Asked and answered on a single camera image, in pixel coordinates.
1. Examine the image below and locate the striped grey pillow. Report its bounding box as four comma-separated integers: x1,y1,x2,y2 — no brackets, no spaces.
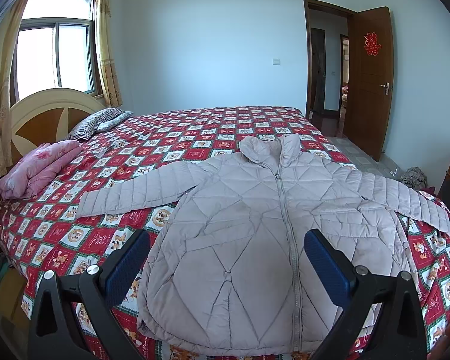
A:
67,108,133,141

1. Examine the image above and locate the pink folded quilt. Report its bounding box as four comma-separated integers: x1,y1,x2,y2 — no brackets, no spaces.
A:
0,140,83,200

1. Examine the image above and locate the silver door handle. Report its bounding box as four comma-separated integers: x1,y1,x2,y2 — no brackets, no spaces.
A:
379,82,389,96

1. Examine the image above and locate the beige quilted down jacket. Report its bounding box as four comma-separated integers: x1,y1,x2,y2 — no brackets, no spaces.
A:
76,135,450,356

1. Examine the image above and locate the yellow right curtain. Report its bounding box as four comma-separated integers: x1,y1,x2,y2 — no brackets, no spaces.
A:
94,0,122,107

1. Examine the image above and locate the red double happiness decoration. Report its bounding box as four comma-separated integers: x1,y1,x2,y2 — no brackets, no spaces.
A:
363,32,382,57

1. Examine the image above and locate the window with metal frame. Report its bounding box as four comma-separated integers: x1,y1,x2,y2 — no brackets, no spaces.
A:
11,0,102,103

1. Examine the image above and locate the grey clothes pile on floor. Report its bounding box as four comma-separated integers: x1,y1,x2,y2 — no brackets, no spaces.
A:
399,166,428,190

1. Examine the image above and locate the red patchwork bear bedspread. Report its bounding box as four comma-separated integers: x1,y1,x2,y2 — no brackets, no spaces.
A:
0,105,450,360

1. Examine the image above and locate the cream and wood headboard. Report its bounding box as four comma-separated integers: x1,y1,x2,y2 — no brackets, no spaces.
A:
11,88,105,164

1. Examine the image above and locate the dark wood door frame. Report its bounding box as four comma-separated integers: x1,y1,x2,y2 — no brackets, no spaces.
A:
303,0,357,119

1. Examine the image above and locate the brown wooden door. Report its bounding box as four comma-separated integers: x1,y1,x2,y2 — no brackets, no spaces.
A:
344,7,393,161

